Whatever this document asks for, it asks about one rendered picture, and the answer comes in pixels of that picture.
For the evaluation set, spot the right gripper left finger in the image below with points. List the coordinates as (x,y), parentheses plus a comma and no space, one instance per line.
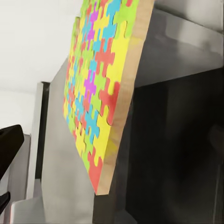
(11,140)

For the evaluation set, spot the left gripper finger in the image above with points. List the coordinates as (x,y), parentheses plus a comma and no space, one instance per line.
(4,200)

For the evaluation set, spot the desk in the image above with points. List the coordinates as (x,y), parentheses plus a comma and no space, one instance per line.
(167,171)

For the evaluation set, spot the swivel chair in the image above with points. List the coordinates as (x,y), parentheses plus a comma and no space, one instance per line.
(30,211)

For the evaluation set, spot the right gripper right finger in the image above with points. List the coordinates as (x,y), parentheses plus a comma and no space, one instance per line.
(217,139)

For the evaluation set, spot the jigsaw puzzle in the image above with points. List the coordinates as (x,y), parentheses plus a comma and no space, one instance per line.
(105,50)

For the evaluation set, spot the toy box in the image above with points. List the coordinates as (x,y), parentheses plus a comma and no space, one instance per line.
(15,179)

